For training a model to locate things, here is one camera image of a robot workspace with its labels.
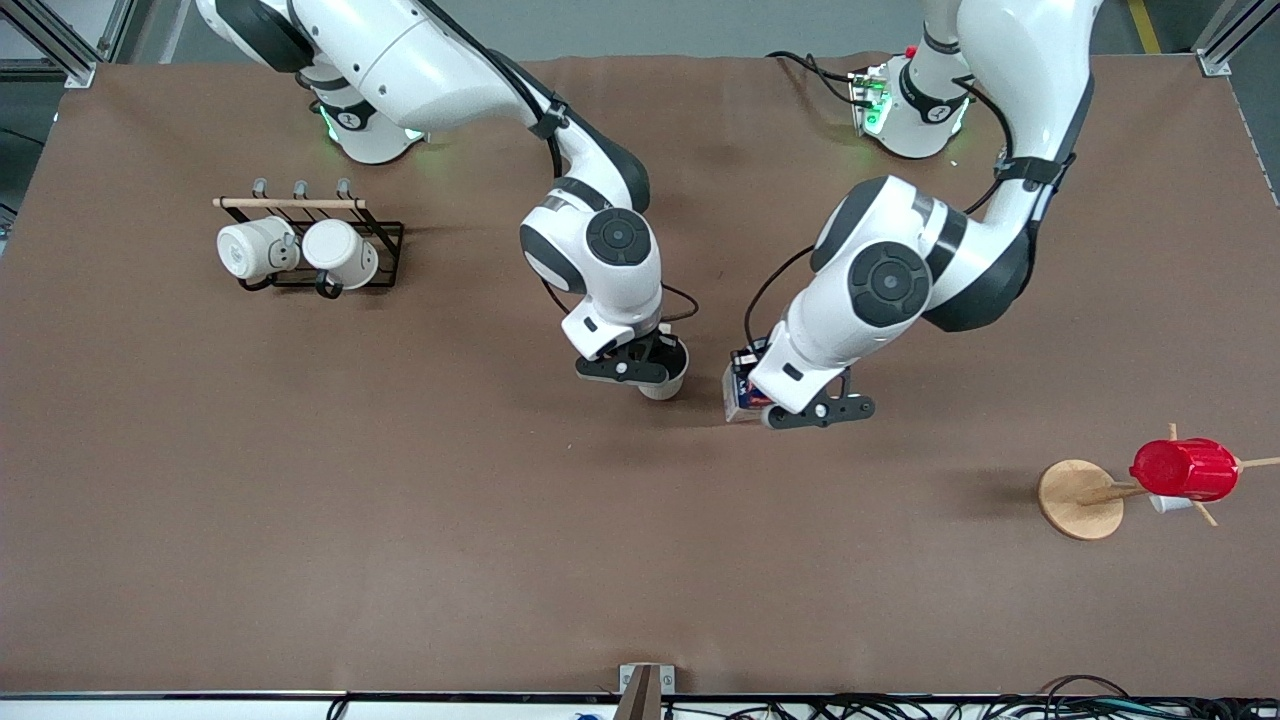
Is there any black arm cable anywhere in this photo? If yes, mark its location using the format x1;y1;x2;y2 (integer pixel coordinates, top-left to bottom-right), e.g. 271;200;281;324
420;0;702;327
743;72;1019;351

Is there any red plastic cup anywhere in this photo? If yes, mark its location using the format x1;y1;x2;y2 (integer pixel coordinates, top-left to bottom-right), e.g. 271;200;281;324
1129;437;1242;504

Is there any wooden mug tree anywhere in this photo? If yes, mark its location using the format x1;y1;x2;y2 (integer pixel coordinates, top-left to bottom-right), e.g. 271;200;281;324
1036;422;1280;543

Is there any blue white milk carton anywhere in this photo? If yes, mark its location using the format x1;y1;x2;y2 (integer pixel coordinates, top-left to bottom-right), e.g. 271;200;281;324
721;345;793;428

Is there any aluminium frame profile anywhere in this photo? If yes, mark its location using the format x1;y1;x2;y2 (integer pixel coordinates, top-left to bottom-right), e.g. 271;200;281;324
1192;0;1263;79
0;0;136;90

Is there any brown wooden post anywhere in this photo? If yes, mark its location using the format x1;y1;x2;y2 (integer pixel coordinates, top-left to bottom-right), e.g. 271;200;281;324
611;665;664;720

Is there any black left base cable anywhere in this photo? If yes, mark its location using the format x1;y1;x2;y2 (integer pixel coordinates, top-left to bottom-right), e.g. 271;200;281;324
766;50;863;107

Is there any black floor cable bundle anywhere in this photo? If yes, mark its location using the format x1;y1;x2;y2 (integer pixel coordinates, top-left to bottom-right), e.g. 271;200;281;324
660;674;1280;720

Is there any black wire mug rack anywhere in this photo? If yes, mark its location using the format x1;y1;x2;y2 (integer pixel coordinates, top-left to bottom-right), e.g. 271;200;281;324
212;177;406;300

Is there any metal table edge bracket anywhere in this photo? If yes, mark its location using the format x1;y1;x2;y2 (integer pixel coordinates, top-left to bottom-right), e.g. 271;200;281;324
618;663;677;697

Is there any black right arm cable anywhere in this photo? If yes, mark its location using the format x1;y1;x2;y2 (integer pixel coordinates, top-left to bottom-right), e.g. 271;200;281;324
420;0;702;327

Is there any plain white mug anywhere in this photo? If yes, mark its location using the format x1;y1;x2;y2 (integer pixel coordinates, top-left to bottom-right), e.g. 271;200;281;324
301;218;382;292

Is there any brown table cover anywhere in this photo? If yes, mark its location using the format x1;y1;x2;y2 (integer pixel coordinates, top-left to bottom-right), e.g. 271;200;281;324
0;52;1280;698

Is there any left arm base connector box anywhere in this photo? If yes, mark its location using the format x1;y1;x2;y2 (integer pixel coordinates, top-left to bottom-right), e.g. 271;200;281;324
848;64;893;138

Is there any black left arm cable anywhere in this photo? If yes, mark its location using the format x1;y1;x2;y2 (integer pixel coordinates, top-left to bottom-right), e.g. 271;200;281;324
743;72;1019;351

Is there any white mug with grey handle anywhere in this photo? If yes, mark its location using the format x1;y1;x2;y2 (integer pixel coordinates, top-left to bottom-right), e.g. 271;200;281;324
216;216;302;284

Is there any grey ceramic mug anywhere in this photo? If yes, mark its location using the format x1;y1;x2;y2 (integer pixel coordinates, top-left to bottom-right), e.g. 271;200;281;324
637;342;692;403

